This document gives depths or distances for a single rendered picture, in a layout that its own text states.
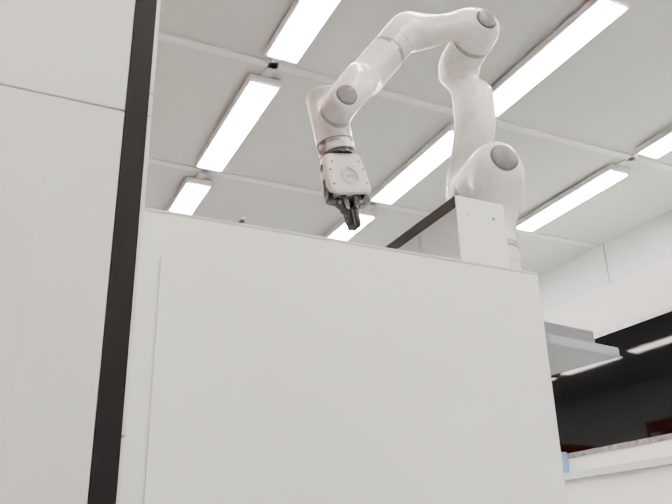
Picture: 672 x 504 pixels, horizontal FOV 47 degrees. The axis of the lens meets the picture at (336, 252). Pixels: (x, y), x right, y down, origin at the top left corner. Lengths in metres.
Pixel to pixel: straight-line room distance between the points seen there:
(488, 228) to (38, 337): 0.78
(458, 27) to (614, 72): 2.45
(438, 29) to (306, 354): 1.18
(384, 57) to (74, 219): 1.26
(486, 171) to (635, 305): 3.26
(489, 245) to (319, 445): 0.47
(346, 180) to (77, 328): 1.08
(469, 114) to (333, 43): 2.03
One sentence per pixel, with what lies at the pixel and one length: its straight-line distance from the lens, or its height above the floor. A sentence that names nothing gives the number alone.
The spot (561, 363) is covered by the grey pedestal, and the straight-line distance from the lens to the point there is 1.68.
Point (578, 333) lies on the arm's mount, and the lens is 1.69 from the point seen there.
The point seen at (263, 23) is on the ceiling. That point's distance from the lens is 3.71.
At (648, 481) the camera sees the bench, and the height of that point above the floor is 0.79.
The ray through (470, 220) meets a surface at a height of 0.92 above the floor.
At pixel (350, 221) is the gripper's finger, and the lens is 1.66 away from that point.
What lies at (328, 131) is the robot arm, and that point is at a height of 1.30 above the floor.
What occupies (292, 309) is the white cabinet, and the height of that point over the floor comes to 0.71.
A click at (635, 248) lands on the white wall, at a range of 6.22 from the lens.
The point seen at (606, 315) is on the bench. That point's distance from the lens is 5.04.
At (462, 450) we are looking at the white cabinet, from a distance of 1.03.
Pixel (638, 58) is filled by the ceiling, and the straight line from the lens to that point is 4.26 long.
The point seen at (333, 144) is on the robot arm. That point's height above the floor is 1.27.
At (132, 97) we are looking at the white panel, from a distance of 0.77.
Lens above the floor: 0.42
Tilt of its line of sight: 22 degrees up
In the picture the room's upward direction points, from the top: 1 degrees counter-clockwise
